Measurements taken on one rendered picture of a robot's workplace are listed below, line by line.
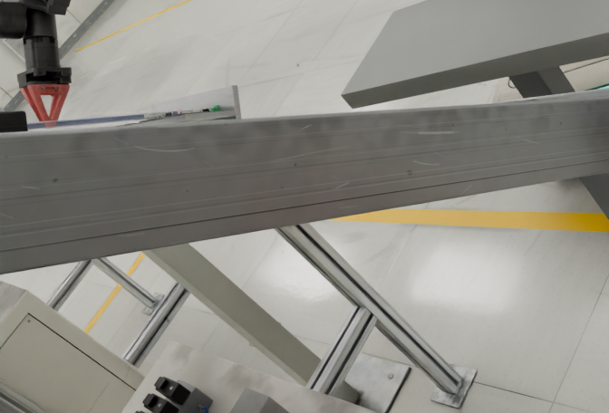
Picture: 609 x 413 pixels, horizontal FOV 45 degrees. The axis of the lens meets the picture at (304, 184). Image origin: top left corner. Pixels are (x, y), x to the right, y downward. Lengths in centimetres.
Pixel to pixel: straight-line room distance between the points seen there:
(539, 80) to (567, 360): 55
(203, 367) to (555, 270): 87
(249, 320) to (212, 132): 117
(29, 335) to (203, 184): 153
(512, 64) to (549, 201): 71
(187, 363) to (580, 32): 72
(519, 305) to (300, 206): 127
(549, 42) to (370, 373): 94
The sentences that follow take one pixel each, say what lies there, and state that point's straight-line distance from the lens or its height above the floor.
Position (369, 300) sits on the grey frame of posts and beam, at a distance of 140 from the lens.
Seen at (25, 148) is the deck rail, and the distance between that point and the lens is 35.
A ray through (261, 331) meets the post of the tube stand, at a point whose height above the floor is 33.
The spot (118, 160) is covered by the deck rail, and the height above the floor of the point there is 106.
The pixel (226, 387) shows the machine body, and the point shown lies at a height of 62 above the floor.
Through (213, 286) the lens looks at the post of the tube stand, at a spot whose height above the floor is 48.
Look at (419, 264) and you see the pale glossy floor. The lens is 191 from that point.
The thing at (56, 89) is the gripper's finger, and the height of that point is 95.
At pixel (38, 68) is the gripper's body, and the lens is 132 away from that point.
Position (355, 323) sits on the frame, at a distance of 139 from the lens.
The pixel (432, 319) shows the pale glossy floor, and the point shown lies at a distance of 177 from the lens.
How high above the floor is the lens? 116
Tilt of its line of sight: 27 degrees down
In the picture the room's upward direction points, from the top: 44 degrees counter-clockwise
